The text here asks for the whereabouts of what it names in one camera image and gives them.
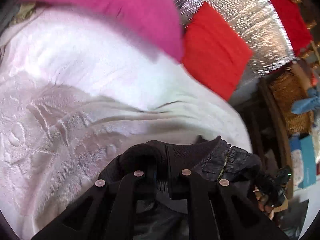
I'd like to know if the wooden side table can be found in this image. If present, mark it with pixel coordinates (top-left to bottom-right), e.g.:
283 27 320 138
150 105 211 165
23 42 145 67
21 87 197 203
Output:
258 76 293 199

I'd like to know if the red cloth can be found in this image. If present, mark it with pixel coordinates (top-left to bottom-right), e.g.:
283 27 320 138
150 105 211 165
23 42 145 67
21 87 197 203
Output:
257 0 313 57

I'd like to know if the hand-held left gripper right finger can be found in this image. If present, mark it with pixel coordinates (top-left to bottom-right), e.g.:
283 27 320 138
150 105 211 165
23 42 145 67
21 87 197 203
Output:
172 169 291 240

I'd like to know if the teal cardboard box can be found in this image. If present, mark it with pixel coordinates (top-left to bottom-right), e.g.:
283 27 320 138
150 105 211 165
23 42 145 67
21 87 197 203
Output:
298 136 318 189

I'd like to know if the person's right hand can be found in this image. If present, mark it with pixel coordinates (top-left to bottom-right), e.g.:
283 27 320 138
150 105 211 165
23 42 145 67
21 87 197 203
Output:
254 186 288 221

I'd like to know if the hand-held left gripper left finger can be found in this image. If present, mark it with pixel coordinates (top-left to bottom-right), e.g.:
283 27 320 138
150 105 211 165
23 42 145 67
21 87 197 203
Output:
31 172 157 240

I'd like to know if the pink pillow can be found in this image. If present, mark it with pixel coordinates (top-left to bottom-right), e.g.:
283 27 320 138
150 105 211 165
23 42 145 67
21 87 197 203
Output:
19 0 185 63

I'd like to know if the silver foil insulation panel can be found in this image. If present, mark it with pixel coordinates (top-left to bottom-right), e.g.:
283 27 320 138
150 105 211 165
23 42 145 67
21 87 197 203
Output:
172 0 297 91

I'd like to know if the white bed blanket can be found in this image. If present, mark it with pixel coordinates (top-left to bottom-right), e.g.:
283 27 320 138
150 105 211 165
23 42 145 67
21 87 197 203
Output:
0 5 253 240

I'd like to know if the black puffer jacket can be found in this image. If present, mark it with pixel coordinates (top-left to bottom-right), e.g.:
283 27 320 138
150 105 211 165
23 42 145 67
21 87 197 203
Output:
99 135 263 240

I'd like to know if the wicker basket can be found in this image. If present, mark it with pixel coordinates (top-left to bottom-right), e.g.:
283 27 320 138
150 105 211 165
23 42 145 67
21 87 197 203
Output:
268 69 315 135

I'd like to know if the light blue cloth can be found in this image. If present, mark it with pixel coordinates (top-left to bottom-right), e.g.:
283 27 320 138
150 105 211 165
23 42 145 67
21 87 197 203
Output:
291 85 320 115

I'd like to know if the red pillow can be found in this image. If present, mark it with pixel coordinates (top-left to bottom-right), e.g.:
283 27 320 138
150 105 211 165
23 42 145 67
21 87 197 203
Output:
181 2 253 101

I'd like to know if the tissue pack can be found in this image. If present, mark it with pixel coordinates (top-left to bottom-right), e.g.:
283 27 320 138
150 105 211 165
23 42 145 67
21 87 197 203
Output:
289 149 303 186

